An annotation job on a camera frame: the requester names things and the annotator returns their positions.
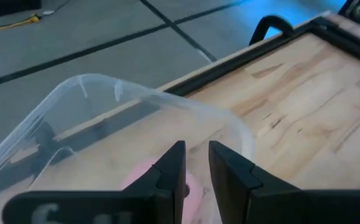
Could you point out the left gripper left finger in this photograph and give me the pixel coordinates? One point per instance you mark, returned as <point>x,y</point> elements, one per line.
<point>105,208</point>

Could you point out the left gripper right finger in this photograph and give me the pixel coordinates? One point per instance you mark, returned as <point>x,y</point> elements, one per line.
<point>291,208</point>

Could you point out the pink foam die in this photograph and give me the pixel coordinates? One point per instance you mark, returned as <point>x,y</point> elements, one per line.
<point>193,199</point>

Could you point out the clear plastic container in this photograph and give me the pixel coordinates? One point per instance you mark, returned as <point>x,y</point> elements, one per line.
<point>58,124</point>

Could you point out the black floor box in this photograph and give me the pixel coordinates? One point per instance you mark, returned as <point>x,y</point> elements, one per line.
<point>8,7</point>

